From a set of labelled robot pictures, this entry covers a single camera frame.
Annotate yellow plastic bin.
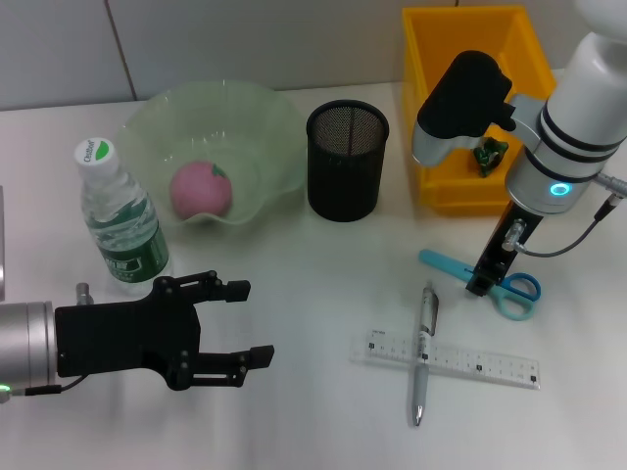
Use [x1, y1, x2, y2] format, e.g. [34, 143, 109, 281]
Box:
[401, 4, 559, 216]

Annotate silver grey pen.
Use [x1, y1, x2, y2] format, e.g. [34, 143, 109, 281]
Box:
[407, 279, 441, 428]

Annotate pink toy peach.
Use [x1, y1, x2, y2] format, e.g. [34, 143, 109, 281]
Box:
[169, 160, 234, 219]

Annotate clear water bottle green label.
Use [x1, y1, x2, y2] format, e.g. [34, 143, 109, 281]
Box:
[73, 136, 172, 297]

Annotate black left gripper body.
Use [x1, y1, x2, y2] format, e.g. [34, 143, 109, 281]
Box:
[53, 276, 202, 392]

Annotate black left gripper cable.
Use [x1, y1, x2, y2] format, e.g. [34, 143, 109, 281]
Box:
[9, 374, 82, 397]

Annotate green glass fruit bowl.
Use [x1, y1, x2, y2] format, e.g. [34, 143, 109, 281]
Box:
[117, 80, 308, 226]

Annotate black mesh pen holder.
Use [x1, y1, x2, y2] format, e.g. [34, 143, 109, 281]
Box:
[306, 99, 390, 222]

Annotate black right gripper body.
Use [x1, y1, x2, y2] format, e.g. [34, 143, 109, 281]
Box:
[475, 198, 545, 278]

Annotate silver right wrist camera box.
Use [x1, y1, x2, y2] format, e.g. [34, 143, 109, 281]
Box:
[410, 50, 518, 167]

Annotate clear plastic ruler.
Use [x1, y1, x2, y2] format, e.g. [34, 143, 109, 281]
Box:
[350, 328, 542, 391]

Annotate blue scissors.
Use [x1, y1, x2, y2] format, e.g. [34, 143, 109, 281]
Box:
[418, 248, 543, 322]

